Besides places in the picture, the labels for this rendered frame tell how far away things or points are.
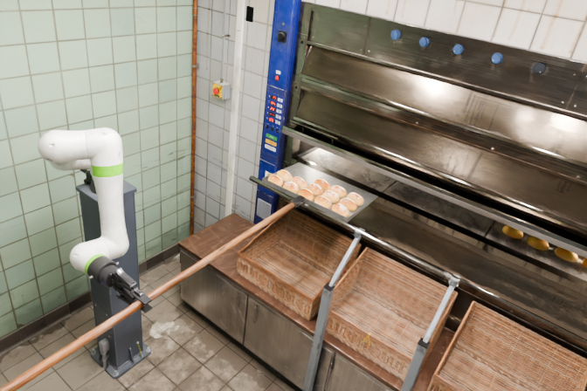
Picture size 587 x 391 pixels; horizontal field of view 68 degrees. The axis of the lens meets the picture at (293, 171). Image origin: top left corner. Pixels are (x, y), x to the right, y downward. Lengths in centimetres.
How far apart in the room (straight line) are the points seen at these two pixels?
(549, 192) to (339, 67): 117
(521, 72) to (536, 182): 49
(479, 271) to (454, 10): 128
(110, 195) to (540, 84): 180
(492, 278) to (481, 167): 59
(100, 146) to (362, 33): 136
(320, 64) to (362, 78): 27
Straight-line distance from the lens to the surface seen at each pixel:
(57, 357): 157
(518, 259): 237
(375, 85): 232
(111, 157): 179
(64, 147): 179
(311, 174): 257
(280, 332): 263
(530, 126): 214
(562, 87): 210
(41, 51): 258
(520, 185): 222
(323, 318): 226
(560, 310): 247
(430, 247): 249
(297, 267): 279
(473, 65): 215
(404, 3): 223
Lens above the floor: 237
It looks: 27 degrees down
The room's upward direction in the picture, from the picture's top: 8 degrees clockwise
